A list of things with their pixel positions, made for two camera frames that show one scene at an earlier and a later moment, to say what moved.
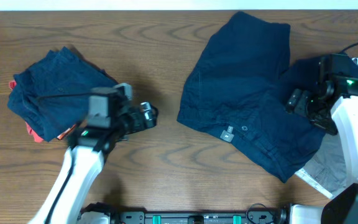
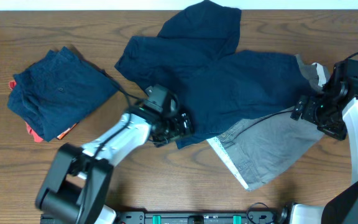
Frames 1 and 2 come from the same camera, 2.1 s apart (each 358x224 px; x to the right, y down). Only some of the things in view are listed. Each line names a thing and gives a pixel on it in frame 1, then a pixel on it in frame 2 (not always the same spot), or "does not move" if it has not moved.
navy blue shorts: (237, 85) -> (219, 88)
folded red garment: (36, 137) does not move
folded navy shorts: (52, 95) does not move
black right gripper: (328, 125) does not move
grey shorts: (329, 171) -> (261, 149)
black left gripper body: (132, 122) -> (172, 130)
